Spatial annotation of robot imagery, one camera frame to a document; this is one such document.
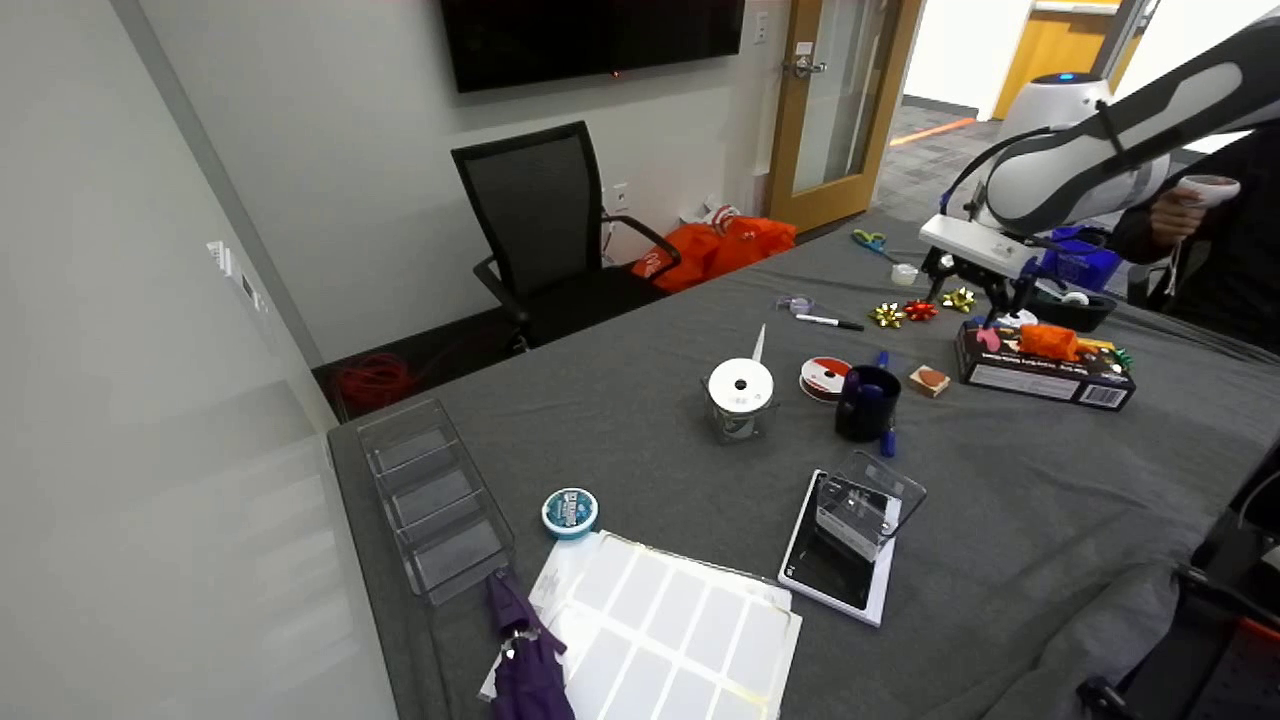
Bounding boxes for person in dark clothes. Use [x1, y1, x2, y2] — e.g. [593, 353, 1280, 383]
[1105, 122, 1280, 357]

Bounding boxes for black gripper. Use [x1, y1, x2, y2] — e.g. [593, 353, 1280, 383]
[932, 244, 1064, 327]

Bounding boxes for yellow wooden hallway door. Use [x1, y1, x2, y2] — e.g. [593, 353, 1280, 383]
[993, 4, 1126, 86]

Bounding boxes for black mesh office chair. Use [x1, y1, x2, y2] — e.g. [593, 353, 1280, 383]
[447, 114, 690, 353]

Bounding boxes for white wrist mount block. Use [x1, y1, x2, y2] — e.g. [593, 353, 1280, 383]
[918, 213, 1042, 288]

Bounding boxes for black tape dispenser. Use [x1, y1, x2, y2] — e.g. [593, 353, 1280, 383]
[1031, 281, 1122, 334]

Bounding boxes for orange ribbon bow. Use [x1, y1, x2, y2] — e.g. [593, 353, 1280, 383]
[1013, 315, 1090, 369]

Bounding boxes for purple cloth bundle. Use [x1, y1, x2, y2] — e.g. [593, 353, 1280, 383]
[477, 566, 582, 720]

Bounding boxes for black pen cup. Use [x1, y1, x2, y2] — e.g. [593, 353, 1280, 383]
[831, 359, 909, 446]

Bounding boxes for orange white ribbon spool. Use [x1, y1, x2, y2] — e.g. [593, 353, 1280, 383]
[798, 353, 857, 404]

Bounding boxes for green gift bow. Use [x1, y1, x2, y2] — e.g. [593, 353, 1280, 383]
[1090, 330, 1136, 377]

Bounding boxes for wooden door with glass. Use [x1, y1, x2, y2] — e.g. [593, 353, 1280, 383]
[762, 0, 927, 235]

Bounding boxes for blue green scissors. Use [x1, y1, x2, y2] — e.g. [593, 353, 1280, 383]
[850, 224, 914, 269]

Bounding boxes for small orange match box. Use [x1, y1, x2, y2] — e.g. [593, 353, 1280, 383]
[909, 359, 955, 401]

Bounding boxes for blue tape roll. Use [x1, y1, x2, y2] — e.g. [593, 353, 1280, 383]
[535, 484, 604, 541]

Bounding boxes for black marker pen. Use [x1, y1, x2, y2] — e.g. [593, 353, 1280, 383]
[798, 306, 869, 334]

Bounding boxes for silver ribbon spool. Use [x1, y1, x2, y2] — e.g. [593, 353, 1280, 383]
[701, 321, 780, 446]

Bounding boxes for orange plastic bag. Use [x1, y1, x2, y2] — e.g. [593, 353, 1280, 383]
[628, 213, 806, 296]

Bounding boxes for operator hand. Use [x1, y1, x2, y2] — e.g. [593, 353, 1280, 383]
[1147, 177, 1214, 246]

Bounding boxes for clear compartment tray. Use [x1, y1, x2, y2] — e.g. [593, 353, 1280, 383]
[355, 404, 517, 613]

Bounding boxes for black tray with tools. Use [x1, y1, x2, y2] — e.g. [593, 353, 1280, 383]
[955, 315, 1141, 414]

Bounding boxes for black equipment cart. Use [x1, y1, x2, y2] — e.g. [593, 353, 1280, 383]
[1078, 436, 1280, 720]

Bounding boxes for black wall television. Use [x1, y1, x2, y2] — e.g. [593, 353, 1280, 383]
[438, 0, 754, 97]

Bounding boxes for grey table cloth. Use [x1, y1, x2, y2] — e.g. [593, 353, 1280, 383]
[325, 213, 1280, 720]

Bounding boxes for white handheld controller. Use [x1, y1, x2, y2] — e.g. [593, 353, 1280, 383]
[1178, 166, 1249, 214]

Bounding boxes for clear plastic case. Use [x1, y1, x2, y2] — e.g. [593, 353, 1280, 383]
[807, 453, 932, 558]

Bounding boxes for blue background object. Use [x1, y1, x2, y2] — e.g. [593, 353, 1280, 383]
[1035, 224, 1136, 292]

